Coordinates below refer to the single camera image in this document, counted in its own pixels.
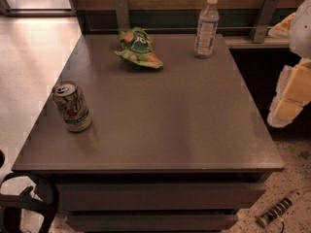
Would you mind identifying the wooden side shelf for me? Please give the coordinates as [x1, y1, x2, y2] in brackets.
[224, 35, 291, 50]

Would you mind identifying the silver soda can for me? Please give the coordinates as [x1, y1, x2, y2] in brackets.
[52, 81, 91, 132]

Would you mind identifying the black chair frame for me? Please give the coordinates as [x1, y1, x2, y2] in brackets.
[0, 172, 59, 233]

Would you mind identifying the right metal bracket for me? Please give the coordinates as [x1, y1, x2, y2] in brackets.
[250, 0, 279, 44]

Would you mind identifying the grey drawer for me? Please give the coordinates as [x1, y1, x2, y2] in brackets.
[57, 183, 265, 211]
[66, 215, 237, 232]

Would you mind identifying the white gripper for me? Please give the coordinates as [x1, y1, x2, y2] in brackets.
[266, 57, 311, 129]

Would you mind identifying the clear plastic water bottle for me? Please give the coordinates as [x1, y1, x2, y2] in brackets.
[194, 0, 220, 58]

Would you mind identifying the upper grey drawer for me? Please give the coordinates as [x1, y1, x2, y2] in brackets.
[57, 183, 265, 211]

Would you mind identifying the lower grey drawer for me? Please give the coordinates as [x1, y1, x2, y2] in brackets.
[66, 215, 237, 232]

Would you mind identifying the left metal bracket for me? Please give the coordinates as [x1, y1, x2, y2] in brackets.
[115, 0, 130, 31]

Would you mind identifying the green rice chip bag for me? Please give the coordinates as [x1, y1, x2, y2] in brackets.
[115, 27, 163, 69]

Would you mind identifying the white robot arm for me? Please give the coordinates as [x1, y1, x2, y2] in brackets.
[267, 0, 311, 128]

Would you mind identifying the metal bracket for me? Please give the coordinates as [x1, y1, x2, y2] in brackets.
[250, 0, 279, 44]
[115, 0, 130, 31]

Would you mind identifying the white power strip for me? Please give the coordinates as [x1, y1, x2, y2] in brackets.
[257, 189, 304, 228]

